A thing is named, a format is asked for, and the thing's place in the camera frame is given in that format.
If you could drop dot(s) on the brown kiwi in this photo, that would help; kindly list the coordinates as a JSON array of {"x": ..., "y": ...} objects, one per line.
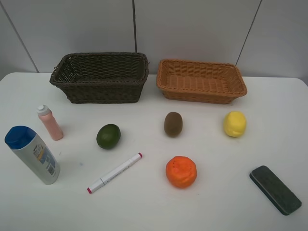
[{"x": 173, "y": 124}]

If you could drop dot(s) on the green lime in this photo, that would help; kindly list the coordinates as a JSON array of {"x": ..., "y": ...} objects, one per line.
[{"x": 108, "y": 136}]

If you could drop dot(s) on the orange mandarin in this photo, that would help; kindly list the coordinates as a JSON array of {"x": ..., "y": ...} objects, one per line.
[{"x": 181, "y": 171}]

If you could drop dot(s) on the yellow lemon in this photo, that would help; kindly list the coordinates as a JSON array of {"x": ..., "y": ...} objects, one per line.
[{"x": 235, "y": 124}]

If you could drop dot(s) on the white marker pink caps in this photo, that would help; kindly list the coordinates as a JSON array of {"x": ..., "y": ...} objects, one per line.
[{"x": 102, "y": 181}]

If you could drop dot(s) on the small pink bottle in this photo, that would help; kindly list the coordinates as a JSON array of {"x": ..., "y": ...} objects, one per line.
[{"x": 47, "y": 118}]

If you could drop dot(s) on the white bottle blue cap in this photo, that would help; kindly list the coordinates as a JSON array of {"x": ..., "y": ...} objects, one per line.
[{"x": 32, "y": 150}]

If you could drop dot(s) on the dark felt whiteboard eraser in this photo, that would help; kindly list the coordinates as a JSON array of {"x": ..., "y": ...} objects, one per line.
[{"x": 275, "y": 190}]

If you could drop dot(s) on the light brown wicker basket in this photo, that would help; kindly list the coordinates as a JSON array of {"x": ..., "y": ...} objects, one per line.
[{"x": 205, "y": 82}]

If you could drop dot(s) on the dark brown wicker basket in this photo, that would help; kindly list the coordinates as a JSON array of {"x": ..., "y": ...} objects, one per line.
[{"x": 101, "y": 77}]

